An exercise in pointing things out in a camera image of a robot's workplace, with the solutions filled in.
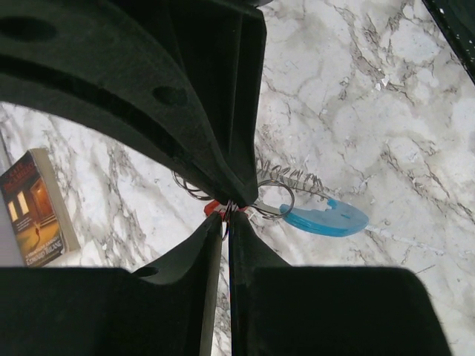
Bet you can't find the red key tag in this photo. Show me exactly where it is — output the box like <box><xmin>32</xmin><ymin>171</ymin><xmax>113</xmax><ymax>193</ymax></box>
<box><xmin>203</xmin><ymin>200</ymin><xmax>247</xmax><ymax>221</ymax></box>

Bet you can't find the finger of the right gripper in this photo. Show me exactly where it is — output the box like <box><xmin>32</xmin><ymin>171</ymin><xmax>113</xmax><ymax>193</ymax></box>
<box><xmin>1</xmin><ymin>1</ymin><xmax>241</xmax><ymax>202</ymax></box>
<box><xmin>163</xmin><ymin>1</ymin><xmax>266</xmax><ymax>206</ymax></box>

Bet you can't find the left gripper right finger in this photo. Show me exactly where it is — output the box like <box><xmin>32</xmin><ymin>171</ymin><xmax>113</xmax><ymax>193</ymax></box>
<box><xmin>229</xmin><ymin>212</ymin><xmax>451</xmax><ymax>355</ymax></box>

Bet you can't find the brown book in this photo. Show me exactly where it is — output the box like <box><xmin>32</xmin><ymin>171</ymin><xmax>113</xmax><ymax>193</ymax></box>
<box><xmin>1</xmin><ymin>148</ymin><xmax>80</xmax><ymax>267</ymax></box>

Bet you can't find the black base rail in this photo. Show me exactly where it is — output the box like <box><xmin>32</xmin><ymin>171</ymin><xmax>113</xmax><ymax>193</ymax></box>
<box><xmin>422</xmin><ymin>0</ymin><xmax>475</xmax><ymax>82</ymax></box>

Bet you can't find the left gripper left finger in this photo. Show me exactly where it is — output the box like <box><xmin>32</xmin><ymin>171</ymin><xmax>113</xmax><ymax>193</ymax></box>
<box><xmin>1</xmin><ymin>214</ymin><xmax>222</xmax><ymax>355</ymax></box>

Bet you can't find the metal keyring holder blue handle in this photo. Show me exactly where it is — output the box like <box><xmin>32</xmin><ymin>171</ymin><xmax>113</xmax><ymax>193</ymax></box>
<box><xmin>172</xmin><ymin>156</ymin><xmax>369</xmax><ymax>237</ymax></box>

